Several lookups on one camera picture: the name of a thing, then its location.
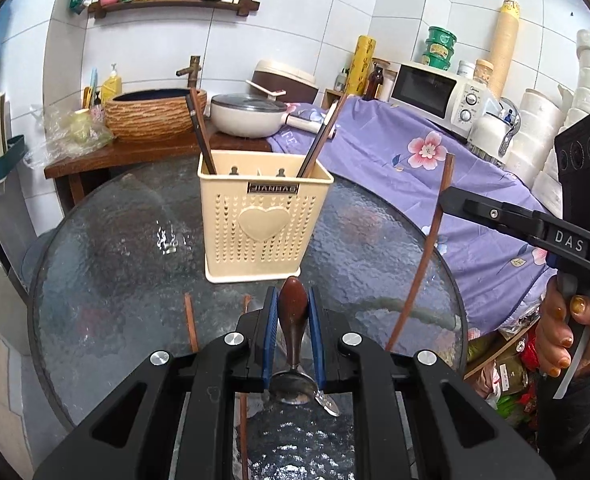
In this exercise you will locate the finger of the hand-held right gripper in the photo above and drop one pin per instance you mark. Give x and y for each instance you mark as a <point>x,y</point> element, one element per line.
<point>495,215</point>

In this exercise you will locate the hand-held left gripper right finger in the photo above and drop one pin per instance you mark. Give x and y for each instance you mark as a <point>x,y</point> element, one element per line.
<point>316,330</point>

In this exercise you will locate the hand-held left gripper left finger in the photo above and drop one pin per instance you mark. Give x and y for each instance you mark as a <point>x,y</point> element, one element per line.
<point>270,330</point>

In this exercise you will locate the cream perforated utensil holder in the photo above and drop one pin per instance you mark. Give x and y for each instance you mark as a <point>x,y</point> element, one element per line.
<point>265,240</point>

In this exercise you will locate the person's right forearm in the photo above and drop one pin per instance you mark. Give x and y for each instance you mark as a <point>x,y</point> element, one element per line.
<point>575,425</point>

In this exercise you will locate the person's right hand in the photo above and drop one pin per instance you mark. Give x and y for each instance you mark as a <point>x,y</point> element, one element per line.
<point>555,330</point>

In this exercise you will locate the purple floral cloth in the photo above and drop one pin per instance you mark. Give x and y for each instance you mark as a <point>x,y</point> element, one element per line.
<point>485,270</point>

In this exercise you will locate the stacks of white paper bowls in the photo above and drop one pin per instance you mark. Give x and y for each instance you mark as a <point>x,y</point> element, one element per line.
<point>540,115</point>

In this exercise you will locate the white electric kettle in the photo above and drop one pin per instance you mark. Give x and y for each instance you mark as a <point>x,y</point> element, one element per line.
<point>490,135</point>

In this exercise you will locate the glass jar with beige lid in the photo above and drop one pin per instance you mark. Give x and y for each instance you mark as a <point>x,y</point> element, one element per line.
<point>482,76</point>

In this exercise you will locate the white microwave oven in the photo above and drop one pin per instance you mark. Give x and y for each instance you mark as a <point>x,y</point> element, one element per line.
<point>435,92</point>

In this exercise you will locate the tall stack of paper cups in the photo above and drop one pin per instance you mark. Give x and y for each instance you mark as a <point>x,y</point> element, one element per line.
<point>502,40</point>

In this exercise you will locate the small white jar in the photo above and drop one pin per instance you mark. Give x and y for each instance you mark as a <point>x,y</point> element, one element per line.
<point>465,70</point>

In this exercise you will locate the round glass table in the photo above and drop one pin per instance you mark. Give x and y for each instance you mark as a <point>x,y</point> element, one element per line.
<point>125,285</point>

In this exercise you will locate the pile of colourful packets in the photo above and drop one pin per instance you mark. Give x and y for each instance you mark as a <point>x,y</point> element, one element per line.
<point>505,375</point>

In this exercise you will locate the brown glass bottle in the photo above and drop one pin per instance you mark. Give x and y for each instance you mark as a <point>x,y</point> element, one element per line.
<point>375,84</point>

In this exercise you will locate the small wooden box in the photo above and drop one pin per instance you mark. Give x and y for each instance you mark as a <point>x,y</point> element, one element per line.
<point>332,99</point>

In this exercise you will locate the yellow wrap roll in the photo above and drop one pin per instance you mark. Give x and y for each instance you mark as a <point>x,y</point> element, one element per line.
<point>361,65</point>

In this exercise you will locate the white pan with glass lid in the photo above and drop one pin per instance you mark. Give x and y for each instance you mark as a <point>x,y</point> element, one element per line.
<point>247,117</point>

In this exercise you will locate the woven pattern sink basin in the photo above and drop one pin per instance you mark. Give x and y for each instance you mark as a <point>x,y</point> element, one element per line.
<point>155,117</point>

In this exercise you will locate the brown white rice cooker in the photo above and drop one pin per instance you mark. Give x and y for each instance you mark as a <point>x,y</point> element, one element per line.
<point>282,82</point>

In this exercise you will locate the bamboo style faucet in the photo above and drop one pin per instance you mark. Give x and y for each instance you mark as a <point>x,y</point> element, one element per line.
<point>191,72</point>

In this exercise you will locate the clear plastic bag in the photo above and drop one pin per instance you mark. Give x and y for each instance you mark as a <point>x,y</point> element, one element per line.
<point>70,132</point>

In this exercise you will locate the yellow dish soap bottle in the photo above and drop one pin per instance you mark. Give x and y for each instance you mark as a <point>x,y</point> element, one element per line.
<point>110,87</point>

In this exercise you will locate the blue toothbrush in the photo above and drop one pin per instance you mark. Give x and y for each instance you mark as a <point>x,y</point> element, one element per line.
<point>92,87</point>

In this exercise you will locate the teal wall holder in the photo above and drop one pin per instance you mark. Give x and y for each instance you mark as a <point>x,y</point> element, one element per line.
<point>5,162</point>

